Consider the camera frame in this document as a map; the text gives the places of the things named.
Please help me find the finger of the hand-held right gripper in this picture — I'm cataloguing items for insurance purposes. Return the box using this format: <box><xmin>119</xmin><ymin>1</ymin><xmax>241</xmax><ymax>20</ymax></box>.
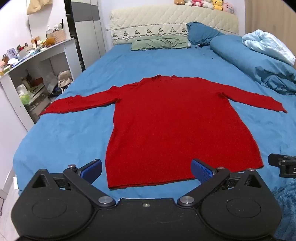
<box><xmin>268</xmin><ymin>153</ymin><xmax>296</xmax><ymax>167</ymax></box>

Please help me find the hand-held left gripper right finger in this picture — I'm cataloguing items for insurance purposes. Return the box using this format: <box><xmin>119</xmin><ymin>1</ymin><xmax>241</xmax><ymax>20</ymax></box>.
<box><xmin>177</xmin><ymin>159</ymin><xmax>264</xmax><ymax>208</ymax></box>

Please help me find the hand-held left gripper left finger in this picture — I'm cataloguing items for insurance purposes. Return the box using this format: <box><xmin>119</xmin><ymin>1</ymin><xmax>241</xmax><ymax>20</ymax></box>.
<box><xmin>31</xmin><ymin>159</ymin><xmax>116</xmax><ymax>208</ymax></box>

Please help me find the red knit sweater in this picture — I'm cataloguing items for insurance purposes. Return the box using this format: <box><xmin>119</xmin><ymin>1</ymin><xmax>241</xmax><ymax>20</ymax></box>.
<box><xmin>40</xmin><ymin>75</ymin><xmax>288</xmax><ymax>189</ymax></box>

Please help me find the bed with blue sheet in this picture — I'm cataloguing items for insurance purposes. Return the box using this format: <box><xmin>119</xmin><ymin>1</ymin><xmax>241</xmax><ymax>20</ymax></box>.
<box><xmin>13</xmin><ymin>42</ymin><xmax>296</xmax><ymax>202</ymax></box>

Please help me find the blue fluffy rug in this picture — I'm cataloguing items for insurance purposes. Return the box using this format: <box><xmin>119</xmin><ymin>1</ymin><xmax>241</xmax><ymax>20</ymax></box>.
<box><xmin>272</xmin><ymin>178</ymin><xmax>296</xmax><ymax>241</ymax></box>

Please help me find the cream tote bag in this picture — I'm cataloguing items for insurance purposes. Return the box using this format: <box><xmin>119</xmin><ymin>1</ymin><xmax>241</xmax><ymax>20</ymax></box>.
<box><xmin>58</xmin><ymin>71</ymin><xmax>74</xmax><ymax>88</ymax></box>

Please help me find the green plastic bag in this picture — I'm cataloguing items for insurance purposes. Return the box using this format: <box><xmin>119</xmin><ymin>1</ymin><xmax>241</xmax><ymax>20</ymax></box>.
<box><xmin>20</xmin><ymin>89</ymin><xmax>31</xmax><ymax>105</ymax></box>

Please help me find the blue duvet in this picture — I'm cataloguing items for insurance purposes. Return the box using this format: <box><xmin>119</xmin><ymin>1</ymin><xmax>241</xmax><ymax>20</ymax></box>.
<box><xmin>209</xmin><ymin>35</ymin><xmax>296</xmax><ymax>95</ymax></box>

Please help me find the light blue blanket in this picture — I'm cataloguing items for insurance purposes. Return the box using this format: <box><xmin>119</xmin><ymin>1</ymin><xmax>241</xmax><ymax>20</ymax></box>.
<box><xmin>242</xmin><ymin>30</ymin><xmax>296</xmax><ymax>66</ymax></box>

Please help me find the white shelf desk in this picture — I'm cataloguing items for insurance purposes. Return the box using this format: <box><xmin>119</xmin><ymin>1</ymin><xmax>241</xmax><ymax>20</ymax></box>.
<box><xmin>0</xmin><ymin>37</ymin><xmax>82</xmax><ymax>130</ymax></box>

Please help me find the green pillow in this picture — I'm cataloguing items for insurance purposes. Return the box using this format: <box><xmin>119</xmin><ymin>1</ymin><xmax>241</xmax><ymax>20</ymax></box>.
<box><xmin>131</xmin><ymin>35</ymin><xmax>191</xmax><ymax>51</ymax></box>

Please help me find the wicker basket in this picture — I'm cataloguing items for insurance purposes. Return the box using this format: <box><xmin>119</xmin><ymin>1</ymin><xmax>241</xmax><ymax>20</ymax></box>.
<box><xmin>53</xmin><ymin>30</ymin><xmax>66</xmax><ymax>43</ymax></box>

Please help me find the blue pillow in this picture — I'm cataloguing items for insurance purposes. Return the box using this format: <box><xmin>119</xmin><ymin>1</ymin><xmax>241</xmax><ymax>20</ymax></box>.
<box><xmin>186</xmin><ymin>22</ymin><xmax>225</xmax><ymax>47</ymax></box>

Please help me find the grey white wardrobe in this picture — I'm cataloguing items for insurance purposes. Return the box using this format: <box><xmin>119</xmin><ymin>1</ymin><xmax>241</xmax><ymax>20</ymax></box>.
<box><xmin>65</xmin><ymin>0</ymin><xmax>107</xmax><ymax>72</ymax></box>

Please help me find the cream quilted headboard cover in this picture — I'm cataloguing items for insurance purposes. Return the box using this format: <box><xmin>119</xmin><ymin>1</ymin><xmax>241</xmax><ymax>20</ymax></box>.
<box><xmin>109</xmin><ymin>5</ymin><xmax>239</xmax><ymax>45</ymax></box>

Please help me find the row of plush toys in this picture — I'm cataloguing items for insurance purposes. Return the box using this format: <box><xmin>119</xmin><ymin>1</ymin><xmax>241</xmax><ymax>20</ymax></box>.
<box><xmin>173</xmin><ymin>0</ymin><xmax>235</xmax><ymax>14</ymax></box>

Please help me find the beige hanging cloth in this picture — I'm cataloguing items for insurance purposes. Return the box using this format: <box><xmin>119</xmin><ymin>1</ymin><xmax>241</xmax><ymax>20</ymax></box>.
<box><xmin>26</xmin><ymin>0</ymin><xmax>53</xmax><ymax>15</ymax></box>

